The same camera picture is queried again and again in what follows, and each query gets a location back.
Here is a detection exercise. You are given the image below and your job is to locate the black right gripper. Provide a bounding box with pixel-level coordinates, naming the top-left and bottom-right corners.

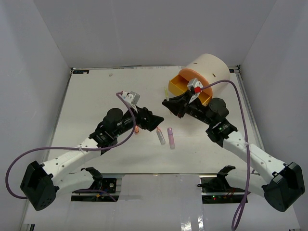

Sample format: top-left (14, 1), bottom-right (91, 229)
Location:
top-left (163, 90), bottom-right (215, 127)

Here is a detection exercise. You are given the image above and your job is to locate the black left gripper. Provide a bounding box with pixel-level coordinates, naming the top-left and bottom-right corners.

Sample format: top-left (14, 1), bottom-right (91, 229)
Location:
top-left (114, 103), bottom-right (164, 137)

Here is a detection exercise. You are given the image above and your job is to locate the thin yellow highlighter pen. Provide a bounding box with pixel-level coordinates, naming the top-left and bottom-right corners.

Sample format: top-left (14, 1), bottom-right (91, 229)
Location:
top-left (164, 88), bottom-right (169, 101)

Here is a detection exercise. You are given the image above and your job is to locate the round three-drawer storage box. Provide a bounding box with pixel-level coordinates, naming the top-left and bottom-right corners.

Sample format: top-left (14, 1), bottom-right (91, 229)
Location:
top-left (168, 53), bottom-right (231, 96)

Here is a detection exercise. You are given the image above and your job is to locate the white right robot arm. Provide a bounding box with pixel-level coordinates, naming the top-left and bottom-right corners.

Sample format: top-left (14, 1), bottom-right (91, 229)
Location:
top-left (162, 91), bottom-right (305, 212)

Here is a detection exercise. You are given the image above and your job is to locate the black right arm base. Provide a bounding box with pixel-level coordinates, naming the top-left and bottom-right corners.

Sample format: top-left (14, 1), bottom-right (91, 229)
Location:
top-left (197, 165), bottom-right (244, 205)

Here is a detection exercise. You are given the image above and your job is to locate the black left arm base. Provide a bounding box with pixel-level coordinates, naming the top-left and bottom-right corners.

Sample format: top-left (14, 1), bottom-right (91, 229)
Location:
top-left (71, 167), bottom-right (121, 202)

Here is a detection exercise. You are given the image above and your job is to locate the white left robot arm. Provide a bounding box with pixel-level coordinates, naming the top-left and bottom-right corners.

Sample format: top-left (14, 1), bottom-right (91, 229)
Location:
top-left (20, 107), bottom-right (164, 211)

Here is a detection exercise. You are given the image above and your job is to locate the orange tipped highlighter body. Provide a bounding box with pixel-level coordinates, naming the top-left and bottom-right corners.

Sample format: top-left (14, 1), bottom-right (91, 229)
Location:
top-left (156, 128), bottom-right (166, 145)

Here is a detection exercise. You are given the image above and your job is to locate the pink purple highlighter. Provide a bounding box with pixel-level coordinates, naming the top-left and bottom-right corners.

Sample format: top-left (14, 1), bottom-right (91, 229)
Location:
top-left (167, 128), bottom-right (175, 149)

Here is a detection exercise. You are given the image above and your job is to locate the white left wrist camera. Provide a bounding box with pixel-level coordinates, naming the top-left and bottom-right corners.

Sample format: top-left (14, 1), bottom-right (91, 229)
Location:
top-left (121, 91), bottom-right (140, 111)

